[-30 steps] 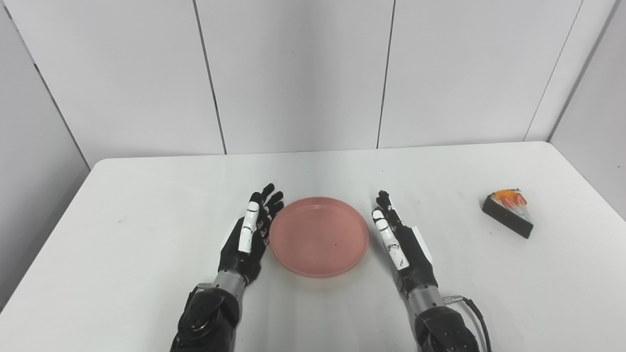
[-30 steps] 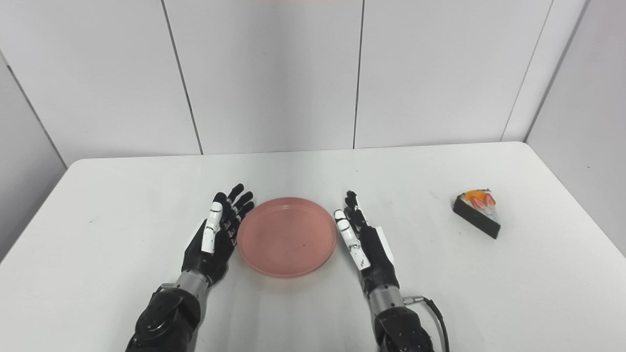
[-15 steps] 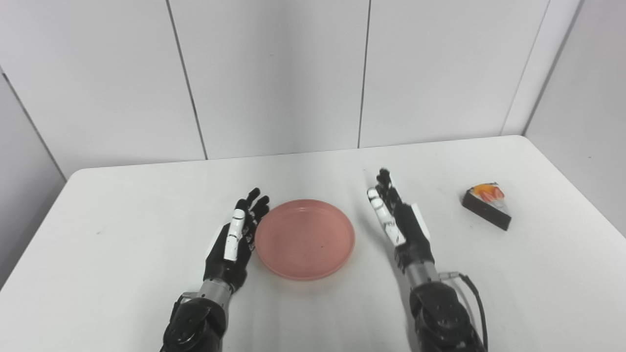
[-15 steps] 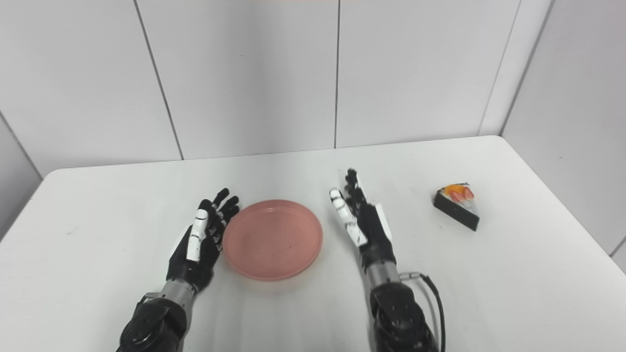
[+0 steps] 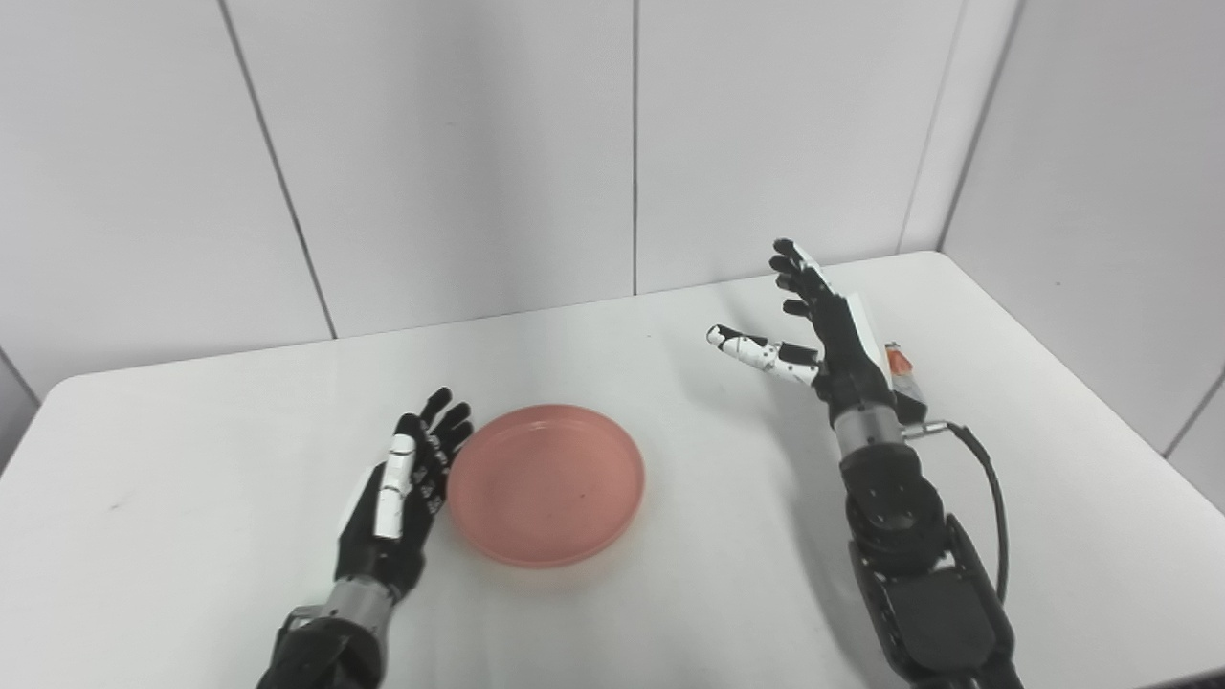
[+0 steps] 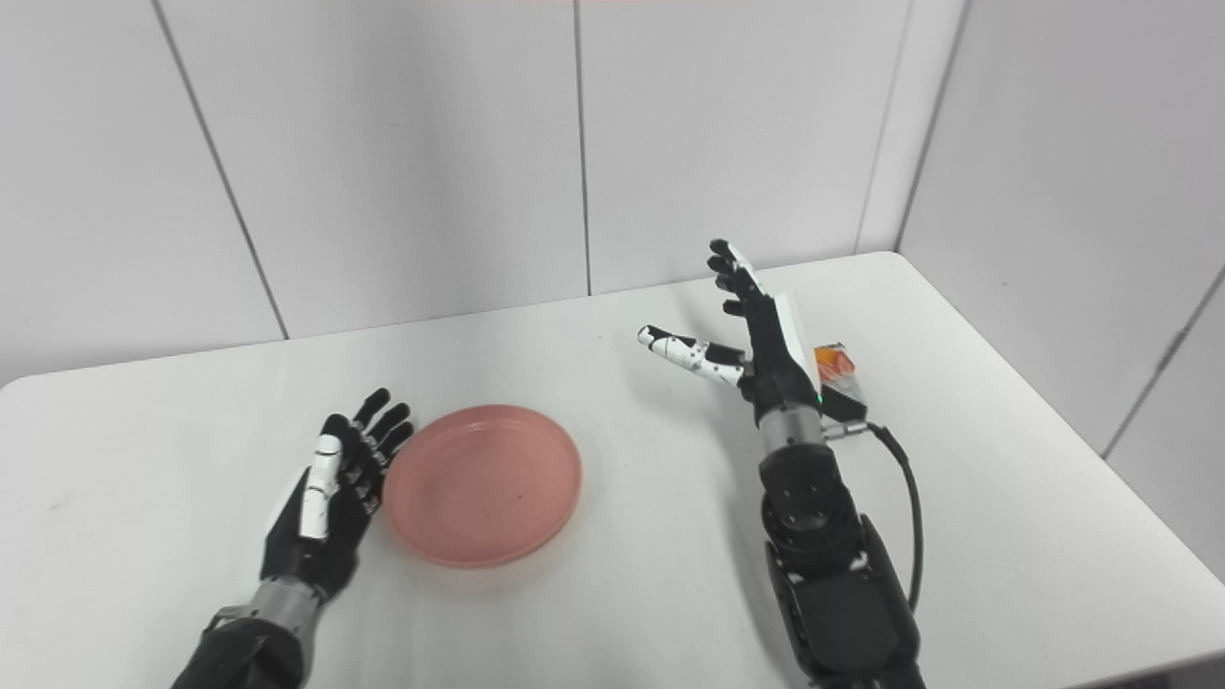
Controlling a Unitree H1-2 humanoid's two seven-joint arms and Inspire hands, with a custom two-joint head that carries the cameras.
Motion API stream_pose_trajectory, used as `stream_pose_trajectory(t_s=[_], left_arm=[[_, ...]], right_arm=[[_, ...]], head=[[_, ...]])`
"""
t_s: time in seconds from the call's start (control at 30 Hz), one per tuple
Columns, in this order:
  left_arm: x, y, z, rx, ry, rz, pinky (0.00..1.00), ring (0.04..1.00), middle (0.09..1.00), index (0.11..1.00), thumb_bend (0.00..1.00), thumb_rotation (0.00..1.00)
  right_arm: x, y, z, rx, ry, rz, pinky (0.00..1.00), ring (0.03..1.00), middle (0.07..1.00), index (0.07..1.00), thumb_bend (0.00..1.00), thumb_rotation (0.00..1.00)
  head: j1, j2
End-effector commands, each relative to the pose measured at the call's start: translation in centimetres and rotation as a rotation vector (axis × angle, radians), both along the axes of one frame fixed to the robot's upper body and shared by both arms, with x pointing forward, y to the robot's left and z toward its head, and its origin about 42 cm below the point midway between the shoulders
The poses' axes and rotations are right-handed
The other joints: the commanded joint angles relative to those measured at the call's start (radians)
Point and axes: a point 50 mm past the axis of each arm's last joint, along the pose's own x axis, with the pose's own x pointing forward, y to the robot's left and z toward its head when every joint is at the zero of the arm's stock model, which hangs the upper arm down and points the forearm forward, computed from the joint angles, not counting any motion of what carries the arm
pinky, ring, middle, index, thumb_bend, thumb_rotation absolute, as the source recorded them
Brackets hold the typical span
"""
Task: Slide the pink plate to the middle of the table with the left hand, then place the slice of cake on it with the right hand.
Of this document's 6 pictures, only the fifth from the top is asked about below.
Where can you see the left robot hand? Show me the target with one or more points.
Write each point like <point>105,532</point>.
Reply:
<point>402,488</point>

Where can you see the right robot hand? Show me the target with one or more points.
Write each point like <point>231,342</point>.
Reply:
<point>823,335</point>

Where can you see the chocolate cake slice with fruit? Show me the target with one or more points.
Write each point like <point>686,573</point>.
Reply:
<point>904,381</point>

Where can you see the pink plate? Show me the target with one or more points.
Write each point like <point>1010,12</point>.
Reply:
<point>545,483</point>

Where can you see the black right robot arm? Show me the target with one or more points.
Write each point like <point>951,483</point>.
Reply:
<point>909,565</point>

